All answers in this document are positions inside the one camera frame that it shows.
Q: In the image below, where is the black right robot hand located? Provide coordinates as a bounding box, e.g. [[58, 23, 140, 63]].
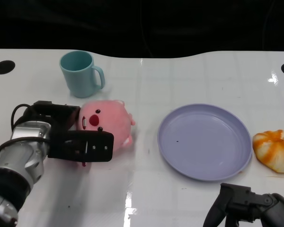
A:
[[203, 183, 284, 227]]

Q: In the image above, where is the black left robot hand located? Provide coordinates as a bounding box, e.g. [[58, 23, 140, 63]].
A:
[[23, 101, 115, 164]]

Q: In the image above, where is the pink plush pig doll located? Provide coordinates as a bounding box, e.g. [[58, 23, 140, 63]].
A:
[[75, 99, 136, 167]]

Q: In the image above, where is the purple plastic plate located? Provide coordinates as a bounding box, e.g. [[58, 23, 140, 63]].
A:
[[157, 103, 253, 182]]

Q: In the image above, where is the orange white plush pumpkin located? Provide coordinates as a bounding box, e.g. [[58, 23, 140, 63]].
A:
[[252, 129, 284, 175]]

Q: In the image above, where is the teal plastic mug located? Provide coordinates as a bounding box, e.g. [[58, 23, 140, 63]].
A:
[[59, 50, 106, 99]]

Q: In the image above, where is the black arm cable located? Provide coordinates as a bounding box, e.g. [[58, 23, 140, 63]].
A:
[[0, 103, 50, 166]]

